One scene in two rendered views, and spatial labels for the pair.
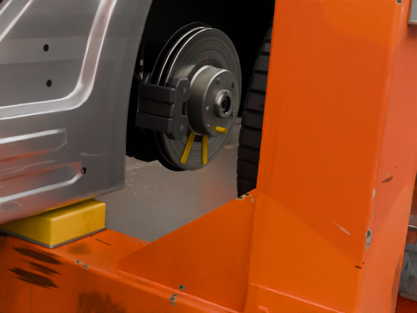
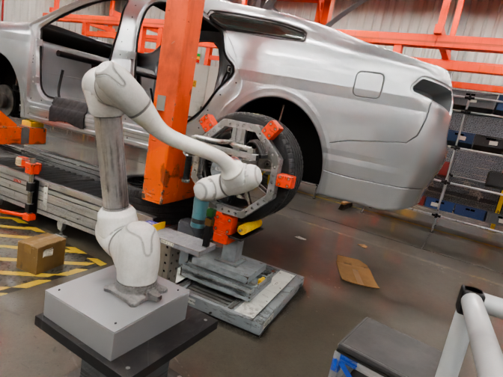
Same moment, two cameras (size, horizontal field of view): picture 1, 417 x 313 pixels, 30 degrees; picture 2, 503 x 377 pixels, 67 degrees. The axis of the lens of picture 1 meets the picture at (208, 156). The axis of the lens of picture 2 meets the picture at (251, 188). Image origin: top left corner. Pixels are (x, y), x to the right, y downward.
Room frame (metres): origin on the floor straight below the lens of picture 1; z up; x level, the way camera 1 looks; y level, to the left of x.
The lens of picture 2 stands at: (1.18, -2.65, 1.18)
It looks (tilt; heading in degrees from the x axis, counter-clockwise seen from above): 11 degrees down; 81
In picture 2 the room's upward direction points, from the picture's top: 10 degrees clockwise
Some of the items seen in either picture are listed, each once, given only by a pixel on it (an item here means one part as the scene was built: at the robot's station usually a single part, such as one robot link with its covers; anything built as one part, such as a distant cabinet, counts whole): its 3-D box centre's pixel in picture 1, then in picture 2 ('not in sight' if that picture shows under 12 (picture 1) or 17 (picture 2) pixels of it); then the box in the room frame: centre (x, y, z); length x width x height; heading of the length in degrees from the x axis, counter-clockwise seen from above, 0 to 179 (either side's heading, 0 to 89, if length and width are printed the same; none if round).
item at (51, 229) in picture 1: (51, 215); not in sight; (1.27, 0.26, 0.71); 0.14 x 0.14 x 0.05; 58
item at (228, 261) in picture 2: not in sight; (233, 246); (1.51, -0.32, 0.32); 0.40 x 0.30 x 0.28; 148
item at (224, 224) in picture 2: not in sight; (227, 227); (1.44, -0.43, 0.48); 0.16 x 0.12 x 0.17; 58
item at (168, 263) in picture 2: not in sight; (165, 274); (1.12, -0.60, 0.21); 0.10 x 0.10 x 0.42; 58
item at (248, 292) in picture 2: not in sight; (227, 273); (1.51, -0.31, 0.13); 0.50 x 0.36 x 0.10; 148
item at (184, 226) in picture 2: not in sight; (200, 237); (1.31, -0.04, 0.26); 0.42 x 0.18 x 0.35; 58
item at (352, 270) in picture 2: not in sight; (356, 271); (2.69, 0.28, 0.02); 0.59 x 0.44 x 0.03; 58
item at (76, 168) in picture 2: not in sight; (106, 180); (0.37, 1.20, 0.28); 2.47 x 0.06 x 0.22; 148
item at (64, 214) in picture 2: not in sight; (70, 200); (0.16, 0.85, 0.14); 2.47 x 0.85 x 0.27; 148
